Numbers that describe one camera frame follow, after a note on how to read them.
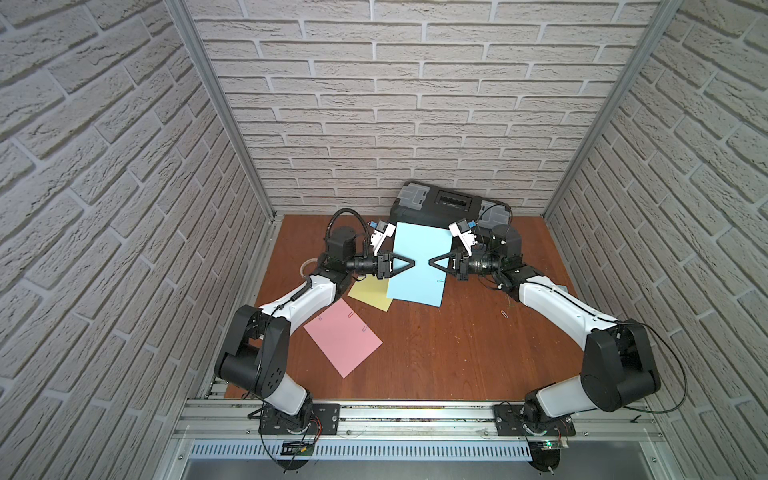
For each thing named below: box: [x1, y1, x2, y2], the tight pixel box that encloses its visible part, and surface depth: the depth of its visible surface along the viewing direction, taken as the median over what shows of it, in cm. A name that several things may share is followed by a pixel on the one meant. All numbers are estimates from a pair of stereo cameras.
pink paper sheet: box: [303, 298, 383, 379], surface depth 90 cm
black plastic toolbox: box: [390, 181, 513, 229], surface depth 102 cm
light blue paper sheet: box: [387, 222, 453, 308], surface depth 76 cm
